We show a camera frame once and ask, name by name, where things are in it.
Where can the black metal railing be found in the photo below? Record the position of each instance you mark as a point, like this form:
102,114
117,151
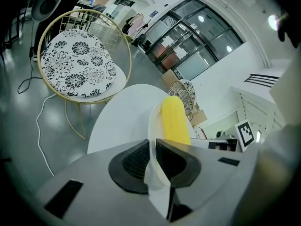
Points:
261,79

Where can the closed cardboard box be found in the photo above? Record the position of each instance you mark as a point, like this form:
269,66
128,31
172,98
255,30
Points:
200,118
169,77

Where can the yellow corn cob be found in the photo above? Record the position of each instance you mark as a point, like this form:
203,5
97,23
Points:
176,121

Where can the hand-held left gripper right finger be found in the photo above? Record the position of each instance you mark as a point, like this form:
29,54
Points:
188,171

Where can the white round plate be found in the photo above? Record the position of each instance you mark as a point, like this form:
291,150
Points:
155,180

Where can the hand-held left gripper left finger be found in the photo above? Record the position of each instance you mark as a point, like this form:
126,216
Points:
122,173

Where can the round white table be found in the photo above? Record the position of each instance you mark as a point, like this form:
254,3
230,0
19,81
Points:
124,121

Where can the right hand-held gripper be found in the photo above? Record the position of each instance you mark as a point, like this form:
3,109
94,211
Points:
245,135

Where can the clothes rack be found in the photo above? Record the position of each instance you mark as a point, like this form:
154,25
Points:
136,26

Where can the white power strip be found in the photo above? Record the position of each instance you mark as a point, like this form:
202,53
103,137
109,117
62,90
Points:
34,58

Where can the black framed glass doors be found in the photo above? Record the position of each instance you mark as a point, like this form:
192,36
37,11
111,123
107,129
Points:
192,39

